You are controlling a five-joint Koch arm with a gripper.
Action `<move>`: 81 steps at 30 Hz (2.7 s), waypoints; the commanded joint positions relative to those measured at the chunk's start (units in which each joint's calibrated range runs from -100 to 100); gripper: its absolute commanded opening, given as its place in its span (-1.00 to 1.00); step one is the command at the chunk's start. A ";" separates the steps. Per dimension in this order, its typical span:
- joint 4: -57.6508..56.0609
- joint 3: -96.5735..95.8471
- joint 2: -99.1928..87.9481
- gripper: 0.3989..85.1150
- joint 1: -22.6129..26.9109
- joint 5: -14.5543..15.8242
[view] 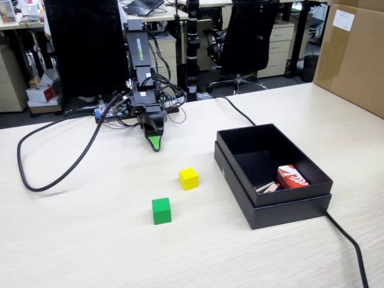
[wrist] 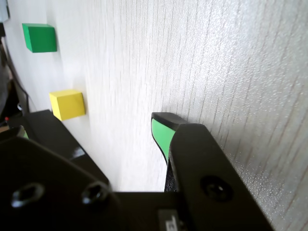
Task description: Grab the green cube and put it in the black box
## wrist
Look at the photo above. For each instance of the yellow wooden cube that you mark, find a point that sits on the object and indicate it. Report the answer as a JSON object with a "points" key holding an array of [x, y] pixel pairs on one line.
{"points": [[68, 106]]}

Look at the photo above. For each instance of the green wooden cube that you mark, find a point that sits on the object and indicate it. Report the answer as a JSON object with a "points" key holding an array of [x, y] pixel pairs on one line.
{"points": [[41, 38]]}

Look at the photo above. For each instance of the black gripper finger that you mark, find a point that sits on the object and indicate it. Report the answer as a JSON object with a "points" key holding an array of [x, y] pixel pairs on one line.
{"points": [[204, 163], [55, 173]]}

